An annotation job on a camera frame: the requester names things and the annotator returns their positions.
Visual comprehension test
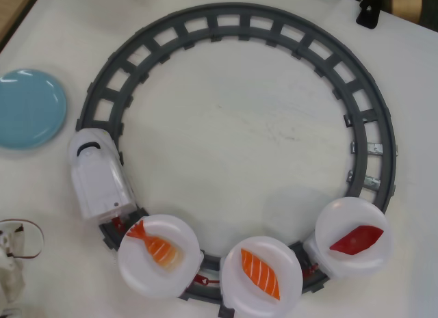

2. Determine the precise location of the orange salmon toy sushi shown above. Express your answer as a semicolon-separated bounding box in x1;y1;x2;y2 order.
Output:
240;248;281;301

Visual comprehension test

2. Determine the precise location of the red tuna toy sushi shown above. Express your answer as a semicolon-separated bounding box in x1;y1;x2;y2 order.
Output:
329;224;385;256

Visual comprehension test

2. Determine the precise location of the gray circular toy track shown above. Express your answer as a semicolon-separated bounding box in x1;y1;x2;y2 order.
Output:
75;3;400;318

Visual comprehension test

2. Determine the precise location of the red train coupler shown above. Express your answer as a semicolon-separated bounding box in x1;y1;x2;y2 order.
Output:
302;263;322;278
193;275;220;286
109;215;127;233

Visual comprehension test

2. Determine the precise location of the orange shrimp toy sushi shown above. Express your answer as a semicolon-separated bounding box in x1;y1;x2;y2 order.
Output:
126;220;181;269

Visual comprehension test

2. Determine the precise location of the black clamp mount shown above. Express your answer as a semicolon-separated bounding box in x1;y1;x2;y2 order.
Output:
324;0;381;30

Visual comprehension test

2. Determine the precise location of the white Shinkansen toy locomotive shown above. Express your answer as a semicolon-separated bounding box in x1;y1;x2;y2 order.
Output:
68;128;137;222

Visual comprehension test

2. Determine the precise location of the white round plastic plate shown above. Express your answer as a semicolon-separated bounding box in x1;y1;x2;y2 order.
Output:
117;213;201;300
220;236;304;318
314;196;394;281

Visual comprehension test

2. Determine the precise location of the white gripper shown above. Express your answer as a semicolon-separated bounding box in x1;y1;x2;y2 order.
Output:
0;224;27;304

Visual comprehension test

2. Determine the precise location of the blue round dish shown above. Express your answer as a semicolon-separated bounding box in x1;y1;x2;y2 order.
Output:
0;68;68;151

